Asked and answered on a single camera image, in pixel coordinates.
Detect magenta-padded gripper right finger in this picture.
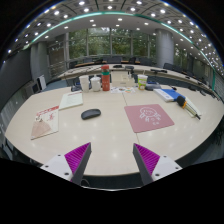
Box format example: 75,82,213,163
132,142,184,186

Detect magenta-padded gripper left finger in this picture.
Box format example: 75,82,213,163
39,142,93,186

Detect black computer mouse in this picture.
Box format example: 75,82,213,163
80,108,102,121

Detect pink mouse pad with drawing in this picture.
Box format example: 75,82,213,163
123,103,176,134

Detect red and white magazine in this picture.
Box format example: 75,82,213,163
30,105,60,141

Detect cream paper booklet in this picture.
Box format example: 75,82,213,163
58,90,84,111

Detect black and yellow brush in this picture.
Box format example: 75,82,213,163
175,95,202,120

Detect blue and white book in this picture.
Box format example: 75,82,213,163
153,88,186,103

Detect black microphone base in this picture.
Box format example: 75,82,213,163
70,84,83,93

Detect dark grey pouch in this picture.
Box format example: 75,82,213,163
145,83,162,92

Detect colourful printed leaflet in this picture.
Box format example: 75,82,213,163
109,86,136,94

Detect stack of white paper cups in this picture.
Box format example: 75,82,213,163
78,74,91,94

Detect white lidded ceramic mug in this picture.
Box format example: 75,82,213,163
89,75,102,93

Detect green and white paper cup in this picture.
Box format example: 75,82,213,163
137,73,149,91

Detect red thermos bottle green band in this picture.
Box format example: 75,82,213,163
100,64,111,92

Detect white tray box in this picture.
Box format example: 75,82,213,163
110,70,138,88

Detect long curved conference table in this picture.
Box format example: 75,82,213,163
58,63,221,99

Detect group of dark office chairs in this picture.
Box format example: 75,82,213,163
68,55,214,79

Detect group of ceiling lights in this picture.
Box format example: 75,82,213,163
6,0,224,68

